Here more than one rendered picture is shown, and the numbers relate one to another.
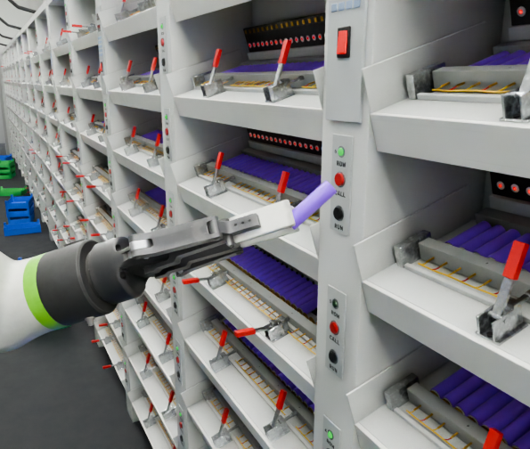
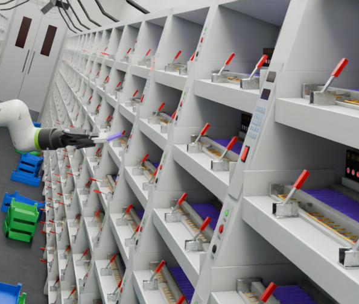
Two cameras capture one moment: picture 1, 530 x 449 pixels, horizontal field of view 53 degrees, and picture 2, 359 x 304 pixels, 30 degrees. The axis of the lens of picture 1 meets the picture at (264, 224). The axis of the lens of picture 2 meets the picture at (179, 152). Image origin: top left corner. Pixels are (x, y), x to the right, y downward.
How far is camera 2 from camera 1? 2.15 m
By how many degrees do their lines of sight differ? 17
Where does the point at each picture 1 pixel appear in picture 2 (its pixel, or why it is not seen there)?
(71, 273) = (47, 133)
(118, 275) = (59, 137)
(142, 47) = not seen: hidden behind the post
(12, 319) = (28, 140)
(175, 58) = (126, 88)
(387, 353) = (128, 195)
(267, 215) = (102, 134)
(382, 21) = (149, 96)
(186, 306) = (91, 201)
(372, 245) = (130, 156)
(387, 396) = (122, 208)
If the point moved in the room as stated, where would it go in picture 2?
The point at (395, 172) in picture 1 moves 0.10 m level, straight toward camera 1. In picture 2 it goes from (144, 138) to (131, 136)
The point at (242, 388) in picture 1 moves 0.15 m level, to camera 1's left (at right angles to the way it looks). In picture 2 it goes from (95, 231) to (66, 221)
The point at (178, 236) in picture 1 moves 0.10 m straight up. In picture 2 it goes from (76, 131) to (84, 107)
